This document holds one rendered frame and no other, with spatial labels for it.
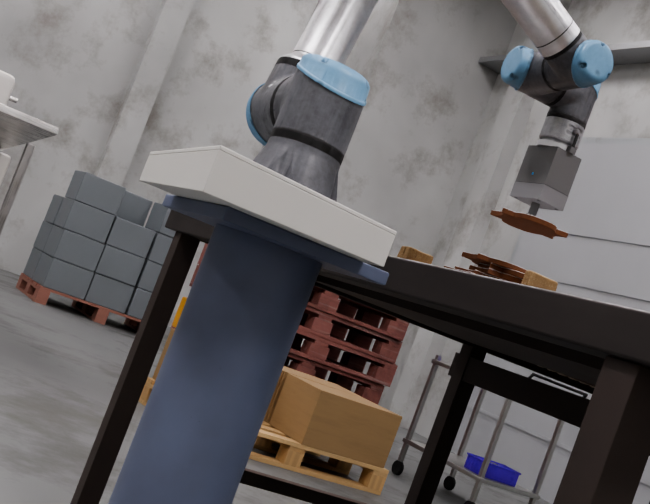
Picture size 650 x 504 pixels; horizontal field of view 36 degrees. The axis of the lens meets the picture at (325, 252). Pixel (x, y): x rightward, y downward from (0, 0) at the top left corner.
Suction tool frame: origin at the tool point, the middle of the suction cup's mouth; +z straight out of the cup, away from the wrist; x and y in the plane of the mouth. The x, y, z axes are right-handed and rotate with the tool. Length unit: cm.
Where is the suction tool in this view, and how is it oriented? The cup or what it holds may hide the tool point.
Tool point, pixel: (527, 227)
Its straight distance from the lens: 192.0
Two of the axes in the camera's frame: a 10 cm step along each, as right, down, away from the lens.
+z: -3.6, 9.3, -0.6
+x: -8.1, -3.4, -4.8
